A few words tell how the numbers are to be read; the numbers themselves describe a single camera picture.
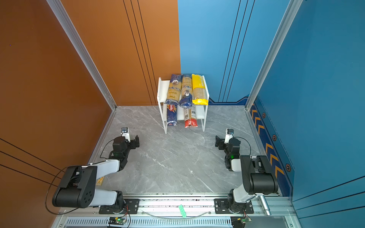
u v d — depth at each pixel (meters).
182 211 0.71
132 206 0.74
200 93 0.77
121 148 0.70
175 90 0.79
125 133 0.79
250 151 0.94
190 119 0.87
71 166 0.47
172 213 0.73
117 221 0.71
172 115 0.89
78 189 0.43
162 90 0.84
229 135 0.81
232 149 0.71
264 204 0.72
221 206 0.72
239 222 0.70
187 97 0.75
